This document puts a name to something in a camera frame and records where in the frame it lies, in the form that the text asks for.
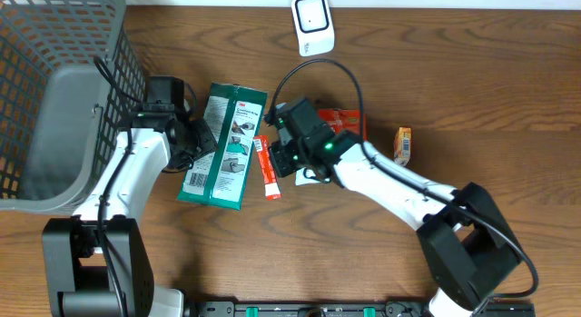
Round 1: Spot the light green wipes pack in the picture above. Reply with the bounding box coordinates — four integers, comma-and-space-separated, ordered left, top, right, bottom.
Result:
295, 168, 320, 186

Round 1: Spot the dark green package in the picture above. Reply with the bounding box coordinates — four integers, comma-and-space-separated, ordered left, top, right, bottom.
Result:
177, 83, 268, 211

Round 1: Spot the red snack bag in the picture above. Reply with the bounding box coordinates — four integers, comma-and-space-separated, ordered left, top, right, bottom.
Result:
318, 108, 368, 140

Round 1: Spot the red stick sachet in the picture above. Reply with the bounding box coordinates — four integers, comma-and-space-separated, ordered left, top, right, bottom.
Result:
253, 135, 281, 201

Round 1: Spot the small orange white box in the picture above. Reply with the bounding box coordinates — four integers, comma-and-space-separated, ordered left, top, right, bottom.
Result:
394, 127, 412, 166

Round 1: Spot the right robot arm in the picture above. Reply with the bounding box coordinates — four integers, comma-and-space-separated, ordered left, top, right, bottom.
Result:
266, 98, 522, 316

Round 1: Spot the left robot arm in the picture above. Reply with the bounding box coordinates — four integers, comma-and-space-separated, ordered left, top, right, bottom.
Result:
42, 76, 217, 316

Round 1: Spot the white barcode scanner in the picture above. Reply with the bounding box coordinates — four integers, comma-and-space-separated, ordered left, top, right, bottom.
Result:
290, 0, 335, 57

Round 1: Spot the grey plastic mesh basket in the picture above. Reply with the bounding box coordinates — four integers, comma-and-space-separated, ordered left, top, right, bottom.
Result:
1, 0, 145, 214

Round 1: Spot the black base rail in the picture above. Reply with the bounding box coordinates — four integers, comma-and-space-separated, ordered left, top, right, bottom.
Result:
153, 300, 537, 317

